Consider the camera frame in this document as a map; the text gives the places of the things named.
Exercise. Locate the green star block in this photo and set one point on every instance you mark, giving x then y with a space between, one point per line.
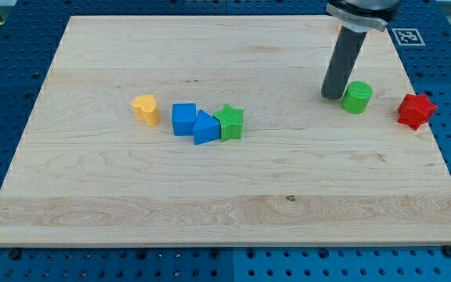
231 121

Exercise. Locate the red star block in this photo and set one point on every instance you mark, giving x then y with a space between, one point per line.
415 110

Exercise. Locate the white fiducial marker tag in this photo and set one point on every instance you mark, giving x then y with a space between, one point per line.
408 36

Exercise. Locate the green cylinder block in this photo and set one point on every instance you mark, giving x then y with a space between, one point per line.
356 97

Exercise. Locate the blue cube block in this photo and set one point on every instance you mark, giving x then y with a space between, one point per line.
183 116

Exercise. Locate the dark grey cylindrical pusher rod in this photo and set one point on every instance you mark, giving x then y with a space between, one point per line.
344 56

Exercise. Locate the blue triangle block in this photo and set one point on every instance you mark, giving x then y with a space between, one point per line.
206 128

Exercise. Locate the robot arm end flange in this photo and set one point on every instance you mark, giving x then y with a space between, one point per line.
364 15

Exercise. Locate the yellow heart block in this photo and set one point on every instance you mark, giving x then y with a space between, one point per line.
146 110

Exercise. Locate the light wooden board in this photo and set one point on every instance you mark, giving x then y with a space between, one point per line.
88 174

